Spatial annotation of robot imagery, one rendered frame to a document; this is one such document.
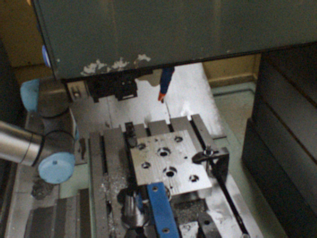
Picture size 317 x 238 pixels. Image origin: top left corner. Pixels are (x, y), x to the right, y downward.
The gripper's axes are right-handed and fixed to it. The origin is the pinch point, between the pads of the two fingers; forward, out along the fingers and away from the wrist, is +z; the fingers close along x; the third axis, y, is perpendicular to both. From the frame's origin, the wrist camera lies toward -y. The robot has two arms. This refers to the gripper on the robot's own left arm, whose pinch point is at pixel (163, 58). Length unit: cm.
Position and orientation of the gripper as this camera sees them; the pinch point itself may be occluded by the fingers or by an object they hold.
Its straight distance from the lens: 81.9
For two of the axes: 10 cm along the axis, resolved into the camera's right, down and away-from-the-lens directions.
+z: 9.6, -2.4, 1.4
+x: 2.6, 5.9, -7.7
